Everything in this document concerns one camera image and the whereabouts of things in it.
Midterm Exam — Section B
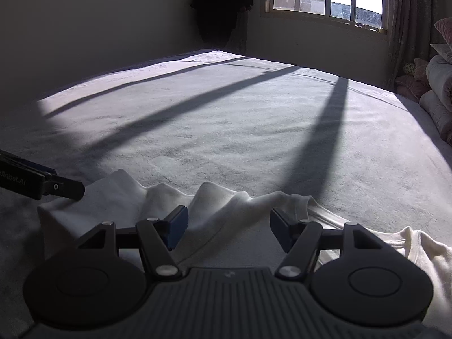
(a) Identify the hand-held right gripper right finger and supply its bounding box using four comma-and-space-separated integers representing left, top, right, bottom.
269, 208, 384, 279

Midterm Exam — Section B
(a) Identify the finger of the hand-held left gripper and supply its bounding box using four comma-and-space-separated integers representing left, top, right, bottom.
39, 173, 86, 201

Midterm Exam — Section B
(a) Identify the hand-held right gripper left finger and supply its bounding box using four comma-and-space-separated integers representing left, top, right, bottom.
76, 205, 189, 279

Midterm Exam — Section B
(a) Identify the white shirt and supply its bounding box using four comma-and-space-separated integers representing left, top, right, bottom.
37, 169, 452, 339

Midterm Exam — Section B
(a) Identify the grey bed blanket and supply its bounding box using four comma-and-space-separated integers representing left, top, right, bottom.
0, 49, 452, 339

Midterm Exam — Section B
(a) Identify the small pink cushion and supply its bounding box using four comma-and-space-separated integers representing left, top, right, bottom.
394, 58, 429, 101

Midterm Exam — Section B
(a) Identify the folded white pink quilt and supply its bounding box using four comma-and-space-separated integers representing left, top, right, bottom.
420, 55, 452, 145

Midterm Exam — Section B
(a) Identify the dark hanging coat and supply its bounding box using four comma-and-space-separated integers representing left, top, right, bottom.
190, 0, 254, 48

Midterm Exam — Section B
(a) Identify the grey patterned curtain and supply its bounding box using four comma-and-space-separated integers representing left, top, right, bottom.
383, 0, 442, 92

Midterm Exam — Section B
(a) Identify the white pillow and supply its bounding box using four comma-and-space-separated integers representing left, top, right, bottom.
430, 43, 452, 62

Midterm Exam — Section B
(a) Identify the large pink pillow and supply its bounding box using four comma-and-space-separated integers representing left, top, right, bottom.
434, 18, 452, 43

